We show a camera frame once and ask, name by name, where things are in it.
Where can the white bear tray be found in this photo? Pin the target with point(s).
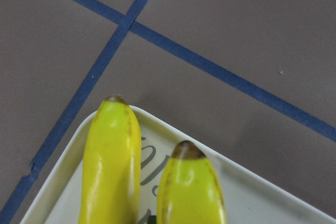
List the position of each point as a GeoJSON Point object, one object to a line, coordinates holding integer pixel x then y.
{"type": "Point", "coordinates": [248, 197]}

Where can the yellow banana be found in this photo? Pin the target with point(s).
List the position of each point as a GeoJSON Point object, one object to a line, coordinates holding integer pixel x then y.
{"type": "Point", "coordinates": [111, 165]}
{"type": "Point", "coordinates": [189, 190]}

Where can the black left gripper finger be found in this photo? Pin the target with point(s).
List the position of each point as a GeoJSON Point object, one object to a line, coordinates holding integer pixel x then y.
{"type": "Point", "coordinates": [151, 220]}

